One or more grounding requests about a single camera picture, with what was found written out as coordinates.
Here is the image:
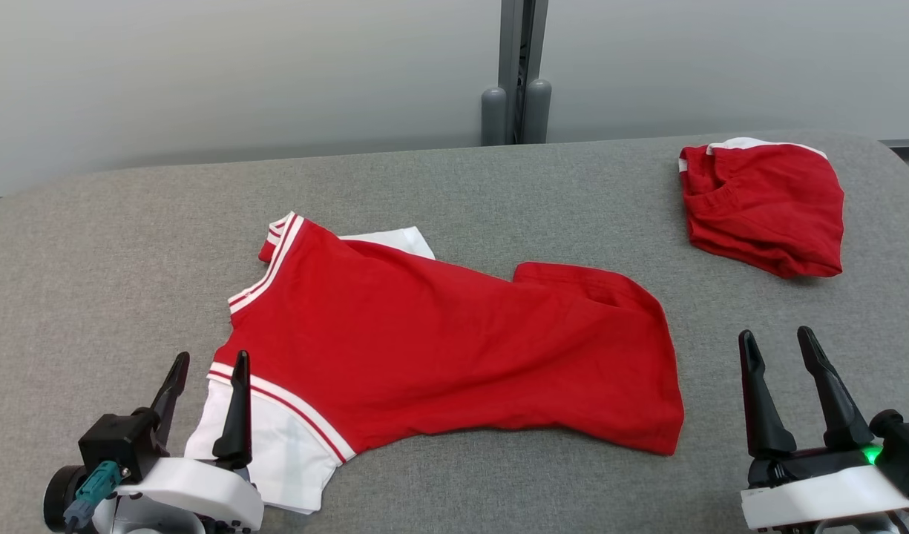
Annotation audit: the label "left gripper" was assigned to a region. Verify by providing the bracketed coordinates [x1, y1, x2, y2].
[42, 350, 259, 534]

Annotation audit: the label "red shorts with white stripe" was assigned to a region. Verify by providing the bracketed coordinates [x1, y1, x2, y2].
[678, 137, 846, 279]

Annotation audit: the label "grey rounded cylinder foot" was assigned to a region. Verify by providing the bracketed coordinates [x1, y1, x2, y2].
[481, 87, 508, 146]
[523, 79, 552, 145]

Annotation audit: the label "grey metal partition post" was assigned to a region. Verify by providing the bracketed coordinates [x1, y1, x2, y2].
[496, 0, 550, 145]

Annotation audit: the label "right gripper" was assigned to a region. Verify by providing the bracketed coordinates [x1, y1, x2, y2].
[738, 326, 885, 488]

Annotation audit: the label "red t-shirt with white sleeves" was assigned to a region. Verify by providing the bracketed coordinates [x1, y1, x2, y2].
[185, 211, 685, 515]

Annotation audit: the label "teal left camera connector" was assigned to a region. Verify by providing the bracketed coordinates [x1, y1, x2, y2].
[63, 460, 121, 527]

